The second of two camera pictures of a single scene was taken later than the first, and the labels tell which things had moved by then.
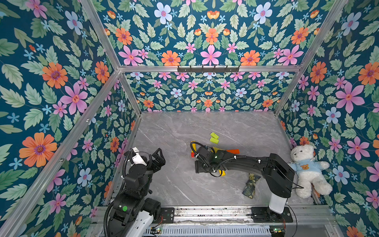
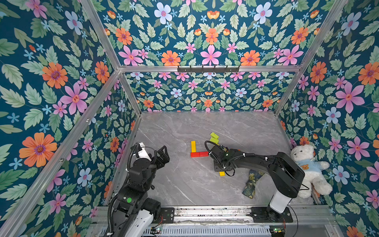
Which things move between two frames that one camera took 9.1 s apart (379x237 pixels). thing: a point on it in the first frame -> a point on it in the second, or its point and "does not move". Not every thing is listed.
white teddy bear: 309,172 does not move
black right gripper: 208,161 -> 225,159
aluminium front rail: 234,216 does not move
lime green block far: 213,135 does not move
